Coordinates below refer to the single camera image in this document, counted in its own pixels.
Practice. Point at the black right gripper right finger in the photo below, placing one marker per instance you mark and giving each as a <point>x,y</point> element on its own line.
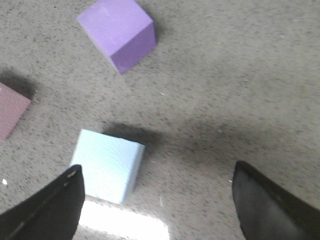
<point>266,211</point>

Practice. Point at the light blue foam cube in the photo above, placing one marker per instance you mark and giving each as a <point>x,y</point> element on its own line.
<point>110,165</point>

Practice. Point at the pink foam cube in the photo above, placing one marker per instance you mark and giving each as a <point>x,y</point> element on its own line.
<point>12,107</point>

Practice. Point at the near purple foam cube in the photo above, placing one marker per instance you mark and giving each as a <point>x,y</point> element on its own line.
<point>121,30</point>

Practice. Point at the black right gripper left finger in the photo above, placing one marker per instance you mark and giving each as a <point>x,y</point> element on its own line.
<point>52,213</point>

